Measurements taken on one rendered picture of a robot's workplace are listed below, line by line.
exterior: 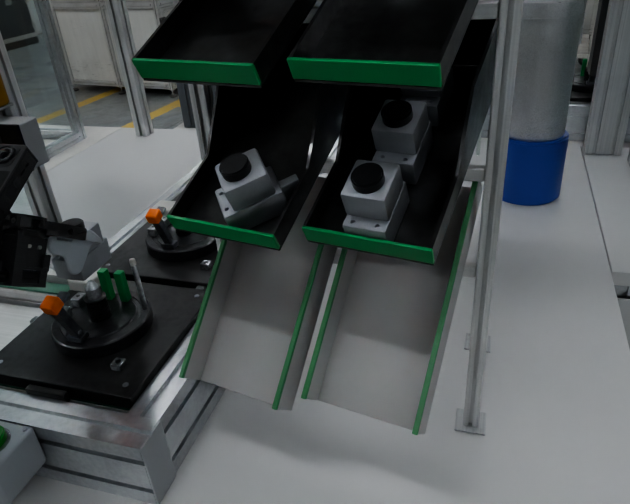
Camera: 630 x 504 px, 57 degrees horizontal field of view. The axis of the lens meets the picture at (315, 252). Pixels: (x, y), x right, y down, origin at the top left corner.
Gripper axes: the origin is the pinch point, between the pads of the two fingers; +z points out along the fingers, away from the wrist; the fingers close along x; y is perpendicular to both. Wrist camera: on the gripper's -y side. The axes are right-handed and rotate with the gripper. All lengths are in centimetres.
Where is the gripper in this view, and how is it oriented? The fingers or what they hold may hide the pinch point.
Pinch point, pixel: (77, 233)
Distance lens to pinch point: 83.5
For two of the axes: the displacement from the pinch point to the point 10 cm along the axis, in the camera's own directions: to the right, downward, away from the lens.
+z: 2.8, 0.9, 9.6
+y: -1.1, 9.9, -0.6
